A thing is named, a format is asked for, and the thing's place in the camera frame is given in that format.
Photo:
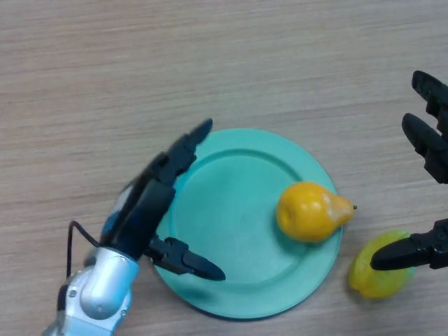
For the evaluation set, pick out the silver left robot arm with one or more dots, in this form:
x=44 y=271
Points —
x=101 y=283

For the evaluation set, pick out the yellow pear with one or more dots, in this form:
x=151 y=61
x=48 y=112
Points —
x=308 y=213

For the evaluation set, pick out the green round plate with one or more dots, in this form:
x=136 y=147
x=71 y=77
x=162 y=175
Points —
x=227 y=217

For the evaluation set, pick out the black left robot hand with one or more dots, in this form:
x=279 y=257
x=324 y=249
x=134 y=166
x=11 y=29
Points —
x=147 y=210

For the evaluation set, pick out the yellow green starfruit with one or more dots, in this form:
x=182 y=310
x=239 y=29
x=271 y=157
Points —
x=379 y=283

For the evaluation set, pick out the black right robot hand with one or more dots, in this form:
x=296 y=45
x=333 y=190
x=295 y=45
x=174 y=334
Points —
x=435 y=161

